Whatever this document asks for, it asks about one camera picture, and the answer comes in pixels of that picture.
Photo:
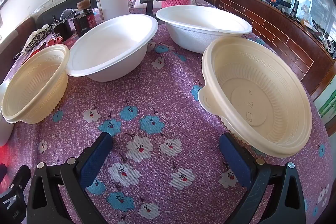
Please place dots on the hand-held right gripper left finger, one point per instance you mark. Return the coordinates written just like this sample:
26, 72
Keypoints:
95, 158

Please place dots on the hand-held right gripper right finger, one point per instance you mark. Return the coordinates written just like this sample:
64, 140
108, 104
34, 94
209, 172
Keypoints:
236, 158

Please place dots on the cream plastic bowl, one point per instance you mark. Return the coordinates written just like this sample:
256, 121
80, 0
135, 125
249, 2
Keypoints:
34, 87
257, 98

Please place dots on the purple floral tablecloth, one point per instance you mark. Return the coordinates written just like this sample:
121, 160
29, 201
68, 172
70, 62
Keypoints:
162, 113

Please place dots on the white container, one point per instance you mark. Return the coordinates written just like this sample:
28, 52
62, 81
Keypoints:
5, 113

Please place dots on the white foam bowl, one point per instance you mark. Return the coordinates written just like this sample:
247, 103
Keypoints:
113, 48
202, 29

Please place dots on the wooden brick-pattern cabinet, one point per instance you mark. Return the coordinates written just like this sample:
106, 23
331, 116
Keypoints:
275, 32

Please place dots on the leopard print cloth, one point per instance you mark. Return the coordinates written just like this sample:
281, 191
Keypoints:
35, 37

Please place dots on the dark bottle with brown cap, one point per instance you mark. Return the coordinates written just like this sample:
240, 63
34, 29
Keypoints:
84, 20

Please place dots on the black sofa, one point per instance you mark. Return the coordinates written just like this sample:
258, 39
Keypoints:
47, 16

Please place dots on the white plastic jar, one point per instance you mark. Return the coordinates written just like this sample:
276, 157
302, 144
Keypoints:
113, 2

